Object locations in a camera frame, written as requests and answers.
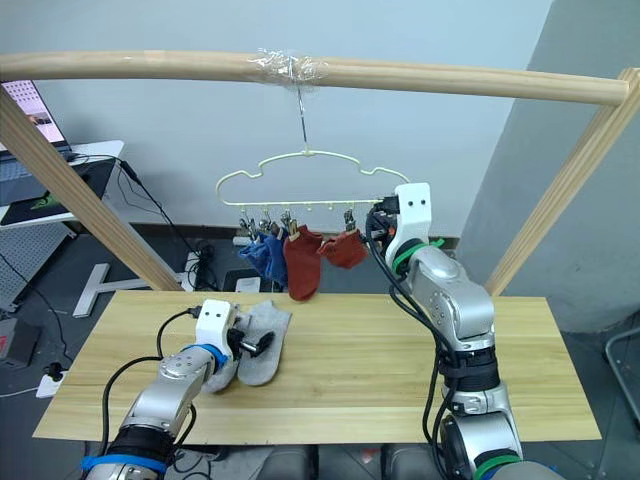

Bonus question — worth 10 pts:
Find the floor power strip with plugs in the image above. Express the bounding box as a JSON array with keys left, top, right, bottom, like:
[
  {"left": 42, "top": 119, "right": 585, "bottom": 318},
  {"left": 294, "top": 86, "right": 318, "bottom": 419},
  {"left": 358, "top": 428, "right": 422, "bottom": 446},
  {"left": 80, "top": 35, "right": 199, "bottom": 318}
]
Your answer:
[{"left": 185, "top": 240, "right": 219, "bottom": 292}]

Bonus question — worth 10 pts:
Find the short red sock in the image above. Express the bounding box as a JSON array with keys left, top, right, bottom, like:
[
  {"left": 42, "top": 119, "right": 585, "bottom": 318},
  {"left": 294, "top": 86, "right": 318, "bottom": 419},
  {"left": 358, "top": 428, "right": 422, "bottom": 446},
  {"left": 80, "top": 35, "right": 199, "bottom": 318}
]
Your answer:
[{"left": 317, "top": 230, "right": 369, "bottom": 270}]

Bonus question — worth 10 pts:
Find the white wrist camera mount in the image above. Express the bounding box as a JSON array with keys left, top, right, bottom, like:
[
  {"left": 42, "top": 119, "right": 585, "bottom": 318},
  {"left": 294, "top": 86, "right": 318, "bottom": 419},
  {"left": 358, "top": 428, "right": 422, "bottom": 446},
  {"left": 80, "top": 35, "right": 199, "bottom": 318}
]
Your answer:
[
  {"left": 384, "top": 182, "right": 432, "bottom": 261},
  {"left": 194, "top": 298, "right": 237, "bottom": 359}
]

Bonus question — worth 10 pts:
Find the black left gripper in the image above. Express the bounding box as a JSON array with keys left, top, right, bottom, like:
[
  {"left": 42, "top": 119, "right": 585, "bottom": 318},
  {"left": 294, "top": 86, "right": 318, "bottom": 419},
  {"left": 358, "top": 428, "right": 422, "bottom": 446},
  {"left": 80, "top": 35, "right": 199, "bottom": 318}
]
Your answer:
[{"left": 226, "top": 323, "right": 276, "bottom": 362}]

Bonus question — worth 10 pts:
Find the open laptop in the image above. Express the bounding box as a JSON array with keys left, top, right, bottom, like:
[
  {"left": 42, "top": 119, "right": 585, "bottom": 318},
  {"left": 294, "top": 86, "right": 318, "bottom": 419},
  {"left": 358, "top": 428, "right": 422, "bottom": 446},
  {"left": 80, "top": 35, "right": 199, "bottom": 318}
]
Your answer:
[{"left": 0, "top": 78, "right": 76, "bottom": 162}]

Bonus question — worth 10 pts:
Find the white desk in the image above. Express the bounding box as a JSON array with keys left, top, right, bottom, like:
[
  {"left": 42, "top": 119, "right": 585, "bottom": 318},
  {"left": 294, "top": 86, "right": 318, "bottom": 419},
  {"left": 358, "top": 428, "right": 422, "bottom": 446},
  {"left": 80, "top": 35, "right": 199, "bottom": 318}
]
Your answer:
[{"left": 0, "top": 139, "right": 151, "bottom": 319}]

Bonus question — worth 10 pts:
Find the clear tape wrap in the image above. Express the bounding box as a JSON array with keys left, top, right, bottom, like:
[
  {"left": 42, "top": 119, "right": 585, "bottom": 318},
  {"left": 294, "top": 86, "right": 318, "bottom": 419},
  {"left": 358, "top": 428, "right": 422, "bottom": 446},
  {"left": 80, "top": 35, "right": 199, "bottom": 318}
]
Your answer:
[{"left": 246, "top": 47, "right": 331, "bottom": 92}]

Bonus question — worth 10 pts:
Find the white power strip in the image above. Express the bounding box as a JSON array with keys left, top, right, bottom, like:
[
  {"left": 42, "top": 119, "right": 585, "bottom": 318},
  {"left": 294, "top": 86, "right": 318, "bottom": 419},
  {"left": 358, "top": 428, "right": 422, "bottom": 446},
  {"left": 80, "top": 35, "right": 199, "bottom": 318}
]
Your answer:
[{"left": 36, "top": 366, "right": 70, "bottom": 400}]

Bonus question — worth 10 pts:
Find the slanted wooden post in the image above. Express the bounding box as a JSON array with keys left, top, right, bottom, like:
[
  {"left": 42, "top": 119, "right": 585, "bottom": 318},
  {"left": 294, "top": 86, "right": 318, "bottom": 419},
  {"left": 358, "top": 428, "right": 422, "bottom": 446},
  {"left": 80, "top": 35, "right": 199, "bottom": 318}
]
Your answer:
[
  {"left": 483, "top": 67, "right": 640, "bottom": 298},
  {"left": 0, "top": 79, "right": 185, "bottom": 294}
]

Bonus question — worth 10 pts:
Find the grey perforated board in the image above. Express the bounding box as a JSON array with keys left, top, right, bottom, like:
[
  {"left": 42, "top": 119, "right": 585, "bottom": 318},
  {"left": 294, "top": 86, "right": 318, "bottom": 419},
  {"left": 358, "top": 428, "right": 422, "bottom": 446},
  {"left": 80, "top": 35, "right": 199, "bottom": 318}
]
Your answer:
[{"left": 0, "top": 219, "right": 77, "bottom": 312}]

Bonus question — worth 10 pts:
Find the black box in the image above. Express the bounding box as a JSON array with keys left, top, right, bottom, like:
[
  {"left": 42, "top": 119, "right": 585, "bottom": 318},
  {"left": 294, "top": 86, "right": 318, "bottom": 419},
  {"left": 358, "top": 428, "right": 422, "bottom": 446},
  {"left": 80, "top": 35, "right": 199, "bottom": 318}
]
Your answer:
[{"left": 0, "top": 318, "right": 42, "bottom": 370}]

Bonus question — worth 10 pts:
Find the cream clip hanger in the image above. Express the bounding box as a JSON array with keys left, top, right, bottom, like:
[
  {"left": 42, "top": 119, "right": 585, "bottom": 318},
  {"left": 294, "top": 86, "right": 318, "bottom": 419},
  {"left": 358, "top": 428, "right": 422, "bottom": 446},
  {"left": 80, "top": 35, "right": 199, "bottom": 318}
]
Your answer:
[{"left": 215, "top": 84, "right": 412, "bottom": 210}]

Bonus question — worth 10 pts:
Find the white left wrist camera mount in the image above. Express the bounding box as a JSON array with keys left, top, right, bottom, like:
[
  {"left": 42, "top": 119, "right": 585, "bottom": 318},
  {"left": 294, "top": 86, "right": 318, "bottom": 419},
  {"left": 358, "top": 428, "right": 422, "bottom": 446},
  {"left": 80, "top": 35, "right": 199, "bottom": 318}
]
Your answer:
[{"left": 194, "top": 298, "right": 237, "bottom": 359}]

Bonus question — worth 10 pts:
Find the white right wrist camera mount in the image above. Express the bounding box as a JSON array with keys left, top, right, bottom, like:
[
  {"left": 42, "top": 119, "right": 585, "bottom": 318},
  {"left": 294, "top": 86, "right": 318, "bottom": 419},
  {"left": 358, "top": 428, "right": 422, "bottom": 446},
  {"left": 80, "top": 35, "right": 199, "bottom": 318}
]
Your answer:
[{"left": 384, "top": 182, "right": 432, "bottom": 261}]

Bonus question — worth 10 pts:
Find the horizontal wooden rod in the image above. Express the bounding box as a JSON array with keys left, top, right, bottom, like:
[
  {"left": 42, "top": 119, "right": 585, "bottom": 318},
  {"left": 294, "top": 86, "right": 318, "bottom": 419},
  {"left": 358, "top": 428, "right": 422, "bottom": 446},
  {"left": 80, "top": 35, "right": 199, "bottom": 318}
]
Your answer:
[{"left": 0, "top": 48, "right": 629, "bottom": 107}]

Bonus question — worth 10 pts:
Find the long red sock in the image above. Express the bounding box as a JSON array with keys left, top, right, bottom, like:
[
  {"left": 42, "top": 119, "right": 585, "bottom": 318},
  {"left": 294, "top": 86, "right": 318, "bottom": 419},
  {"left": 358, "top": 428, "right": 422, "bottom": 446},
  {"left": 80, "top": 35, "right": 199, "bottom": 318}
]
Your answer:
[{"left": 282, "top": 224, "right": 324, "bottom": 303}]

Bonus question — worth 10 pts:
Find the black desk mat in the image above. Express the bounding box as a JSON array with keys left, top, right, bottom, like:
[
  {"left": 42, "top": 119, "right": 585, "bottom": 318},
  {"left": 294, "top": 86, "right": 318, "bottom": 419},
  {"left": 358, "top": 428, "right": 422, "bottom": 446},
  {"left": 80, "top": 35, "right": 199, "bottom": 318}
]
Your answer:
[{"left": 0, "top": 156, "right": 116, "bottom": 222}]

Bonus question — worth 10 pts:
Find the blue sock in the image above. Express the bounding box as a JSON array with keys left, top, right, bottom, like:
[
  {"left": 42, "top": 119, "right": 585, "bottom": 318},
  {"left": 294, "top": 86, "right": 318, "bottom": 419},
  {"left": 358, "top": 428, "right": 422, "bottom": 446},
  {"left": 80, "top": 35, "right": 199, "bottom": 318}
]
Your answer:
[
  {"left": 237, "top": 232, "right": 271, "bottom": 277},
  {"left": 261, "top": 230, "right": 289, "bottom": 291}
]

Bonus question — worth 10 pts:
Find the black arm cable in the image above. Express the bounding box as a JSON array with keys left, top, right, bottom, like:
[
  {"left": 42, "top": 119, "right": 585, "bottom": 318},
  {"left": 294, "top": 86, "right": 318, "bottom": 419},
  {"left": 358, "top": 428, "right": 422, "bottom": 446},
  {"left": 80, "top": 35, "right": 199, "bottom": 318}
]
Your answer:
[
  {"left": 365, "top": 197, "right": 454, "bottom": 446},
  {"left": 101, "top": 306, "right": 201, "bottom": 451}
]

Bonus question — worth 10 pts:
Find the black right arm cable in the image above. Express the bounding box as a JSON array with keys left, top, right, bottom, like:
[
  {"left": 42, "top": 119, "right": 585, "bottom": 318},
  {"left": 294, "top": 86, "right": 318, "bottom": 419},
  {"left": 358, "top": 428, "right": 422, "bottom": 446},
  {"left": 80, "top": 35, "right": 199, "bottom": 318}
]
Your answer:
[{"left": 365, "top": 197, "right": 454, "bottom": 446}]

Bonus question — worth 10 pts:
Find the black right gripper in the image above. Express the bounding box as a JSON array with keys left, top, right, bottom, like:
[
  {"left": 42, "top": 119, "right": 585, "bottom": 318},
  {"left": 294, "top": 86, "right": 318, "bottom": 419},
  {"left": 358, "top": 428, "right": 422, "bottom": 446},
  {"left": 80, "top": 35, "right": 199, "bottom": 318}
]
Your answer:
[{"left": 372, "top": 210, "right": 399, "bottom": 242}]

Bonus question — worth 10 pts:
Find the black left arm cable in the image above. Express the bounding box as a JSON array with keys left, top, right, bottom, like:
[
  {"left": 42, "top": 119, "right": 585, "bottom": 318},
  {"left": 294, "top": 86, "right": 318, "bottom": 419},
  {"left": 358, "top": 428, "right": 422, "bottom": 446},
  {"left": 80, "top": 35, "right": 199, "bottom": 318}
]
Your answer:
[{"left": 101, "top": 306, "right": 201, "bottom": 451}]

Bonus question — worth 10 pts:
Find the grey metal chair frame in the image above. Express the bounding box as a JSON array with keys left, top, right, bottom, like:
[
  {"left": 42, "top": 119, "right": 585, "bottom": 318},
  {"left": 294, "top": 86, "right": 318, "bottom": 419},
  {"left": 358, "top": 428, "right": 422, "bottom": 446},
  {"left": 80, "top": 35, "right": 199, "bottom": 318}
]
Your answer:
[{"left": 605, "top": 327, "right": 640, "bottom": 426}]

